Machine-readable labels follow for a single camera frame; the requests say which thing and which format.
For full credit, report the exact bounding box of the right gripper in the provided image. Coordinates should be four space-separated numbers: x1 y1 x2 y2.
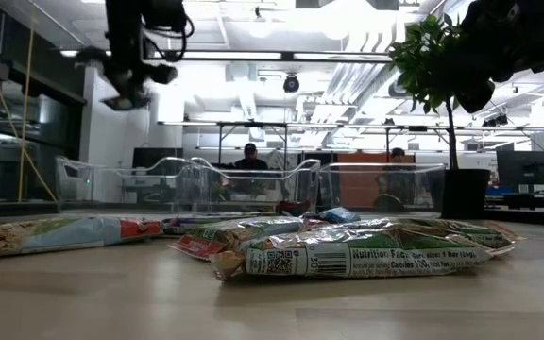
455 0 544 114

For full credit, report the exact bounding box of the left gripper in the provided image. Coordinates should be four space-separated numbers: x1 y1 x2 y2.
76 44 179 112

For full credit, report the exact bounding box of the granola bar purple green wrapper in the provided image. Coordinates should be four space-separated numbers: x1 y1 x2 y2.
161 212 278 236

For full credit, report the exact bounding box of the granola bar green orange wrapper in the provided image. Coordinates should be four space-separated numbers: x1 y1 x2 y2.
316 216 448 231
309 221 522 259
211 229 495 283

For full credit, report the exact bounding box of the granola bar blue red wrapper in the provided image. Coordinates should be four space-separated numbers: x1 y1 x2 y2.
319 206 362 225
0 215 163 258

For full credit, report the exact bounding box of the dark background screen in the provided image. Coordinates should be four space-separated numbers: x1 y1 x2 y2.
132 147 184 177

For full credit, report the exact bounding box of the green leafy plant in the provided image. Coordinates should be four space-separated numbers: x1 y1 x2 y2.
388 12 471 170

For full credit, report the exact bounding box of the black computer monitor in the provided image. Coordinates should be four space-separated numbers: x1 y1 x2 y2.
496 150 544 195

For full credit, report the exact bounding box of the clear plastic bin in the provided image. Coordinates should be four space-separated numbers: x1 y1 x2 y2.
189 157 323 213
317 162 447 213
54 155 207 213

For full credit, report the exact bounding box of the black plant pot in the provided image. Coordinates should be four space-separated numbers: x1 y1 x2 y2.
440 168 492 221

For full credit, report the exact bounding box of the black background desk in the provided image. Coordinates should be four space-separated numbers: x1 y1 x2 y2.
486 191 544 213

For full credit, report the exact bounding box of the person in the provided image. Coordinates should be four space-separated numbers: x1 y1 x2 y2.
224 142 276 195
374 146 418 213

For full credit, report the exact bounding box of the orange partition panel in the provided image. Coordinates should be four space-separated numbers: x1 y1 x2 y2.
336 152 416 209

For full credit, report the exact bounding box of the black overhead beam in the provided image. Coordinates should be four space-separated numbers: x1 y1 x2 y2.
59 49 396 63

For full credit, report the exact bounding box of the yellow hanging cord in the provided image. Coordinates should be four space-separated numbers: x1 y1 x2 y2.
16 0 36 203
0 0 60 203

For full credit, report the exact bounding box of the black background bench frame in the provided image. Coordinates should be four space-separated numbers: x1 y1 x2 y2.
158 120 544 166

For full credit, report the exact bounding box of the black ceiling camera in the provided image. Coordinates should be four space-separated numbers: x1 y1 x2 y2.
282 74 301 94

